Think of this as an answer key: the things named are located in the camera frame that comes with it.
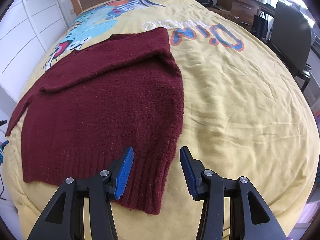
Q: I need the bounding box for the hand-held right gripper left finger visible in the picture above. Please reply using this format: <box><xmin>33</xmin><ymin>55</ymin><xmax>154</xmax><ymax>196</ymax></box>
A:
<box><xmin>27</xmin><ymin>147</ymin><xmax>135</xmax><ymax>240</ymax></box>

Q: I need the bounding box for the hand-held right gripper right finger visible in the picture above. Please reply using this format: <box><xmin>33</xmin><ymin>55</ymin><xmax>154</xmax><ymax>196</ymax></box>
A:
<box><xmin>180</xmin><ymin>146</ymin><xmax>288</xmax><ymax>240</ymax></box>

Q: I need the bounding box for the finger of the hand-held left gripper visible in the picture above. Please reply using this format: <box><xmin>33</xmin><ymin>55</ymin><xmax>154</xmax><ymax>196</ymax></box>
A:
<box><xmin>0</xmin><ymin>141</ymin><xmax>9</xmax><ymax>163</ymax></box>

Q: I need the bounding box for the maroon knitted sweater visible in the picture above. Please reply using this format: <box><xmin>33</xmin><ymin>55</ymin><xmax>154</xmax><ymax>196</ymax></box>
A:
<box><xmin>5</xmin><ymin>27</ymin><xmax>185</xmax><ymax>216</ymax></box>

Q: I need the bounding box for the bed with yellow cartoon cover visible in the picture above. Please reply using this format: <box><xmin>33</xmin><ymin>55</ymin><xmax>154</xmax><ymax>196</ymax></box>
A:
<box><xmin>0</xmin><ymin>0</ymin><xmax>320</xmax><ymax>240</ymax></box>

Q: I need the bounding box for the white wardrobe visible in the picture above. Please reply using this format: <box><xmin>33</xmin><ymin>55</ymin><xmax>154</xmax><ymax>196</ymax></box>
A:
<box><xmin>0</xmin><ymin>0</ymin><xmax>75</xmax><ymax>98</ymax></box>

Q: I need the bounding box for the black paper bag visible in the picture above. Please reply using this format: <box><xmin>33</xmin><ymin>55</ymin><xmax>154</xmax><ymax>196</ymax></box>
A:
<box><xmin>251</xmin><ymin>11</ymin><xmax>269</xmax><ymax>39</ymax></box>

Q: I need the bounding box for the dark office chair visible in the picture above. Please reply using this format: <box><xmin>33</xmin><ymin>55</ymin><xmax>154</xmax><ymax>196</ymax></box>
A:
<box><xmin>266</xmin><ymin>1</ymin><xmax>313</xmax><ymax>93</ymax></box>

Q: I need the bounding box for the wooden drawer unit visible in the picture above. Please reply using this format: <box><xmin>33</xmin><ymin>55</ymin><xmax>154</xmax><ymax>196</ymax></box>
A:
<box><xmin>217</xmin><ymin>0</ymin><xmax>265</xmax><ymax>32</ymax></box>

